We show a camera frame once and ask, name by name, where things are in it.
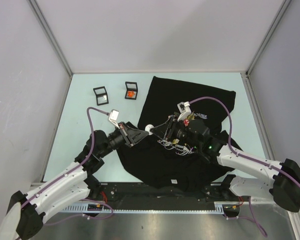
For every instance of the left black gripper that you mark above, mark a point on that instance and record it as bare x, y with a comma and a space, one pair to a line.
131, 136

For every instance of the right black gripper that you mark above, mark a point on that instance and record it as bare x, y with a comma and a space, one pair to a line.
165, 131

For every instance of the red leaf brooch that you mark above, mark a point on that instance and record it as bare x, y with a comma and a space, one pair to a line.
130, 94

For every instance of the round pink brooch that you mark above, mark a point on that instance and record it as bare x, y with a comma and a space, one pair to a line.
149, 128

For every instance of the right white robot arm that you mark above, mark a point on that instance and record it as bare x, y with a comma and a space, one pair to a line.
271, 179

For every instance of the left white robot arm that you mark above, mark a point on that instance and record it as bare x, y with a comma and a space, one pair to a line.
28, 212

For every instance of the black floral print t-shirt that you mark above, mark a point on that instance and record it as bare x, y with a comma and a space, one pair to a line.
159, 163

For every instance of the right black display box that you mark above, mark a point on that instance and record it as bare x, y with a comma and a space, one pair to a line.
131, 86

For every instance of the black display box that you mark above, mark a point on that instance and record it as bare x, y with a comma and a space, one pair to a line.
101, 95
131, 86

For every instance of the left black display box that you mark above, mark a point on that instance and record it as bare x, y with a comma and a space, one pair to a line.
101, 95

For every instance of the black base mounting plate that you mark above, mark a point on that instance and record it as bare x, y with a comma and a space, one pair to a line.
110, 191

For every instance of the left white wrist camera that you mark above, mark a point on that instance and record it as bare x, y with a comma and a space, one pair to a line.
113, 116

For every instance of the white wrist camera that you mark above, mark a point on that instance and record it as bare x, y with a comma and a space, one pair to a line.
184, 109
113, 116

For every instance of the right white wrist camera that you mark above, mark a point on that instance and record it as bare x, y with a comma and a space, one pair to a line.
184, 109

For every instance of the aluminium frame rail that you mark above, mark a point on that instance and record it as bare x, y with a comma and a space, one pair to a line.
246, 187

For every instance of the white slotted cable duct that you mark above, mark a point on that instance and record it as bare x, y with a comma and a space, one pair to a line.
94, 208

